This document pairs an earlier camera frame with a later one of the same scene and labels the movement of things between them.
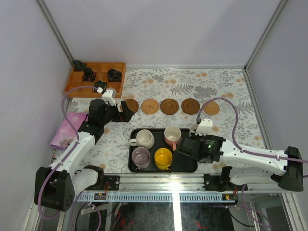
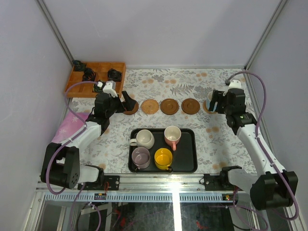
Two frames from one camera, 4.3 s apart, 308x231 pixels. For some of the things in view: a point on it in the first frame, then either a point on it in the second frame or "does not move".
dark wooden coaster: x=190 y=106 does not move
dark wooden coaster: x=169 y=106 does not move
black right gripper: x=194 y=136 → x=217 y=96
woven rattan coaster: x=149 y=106 does not move
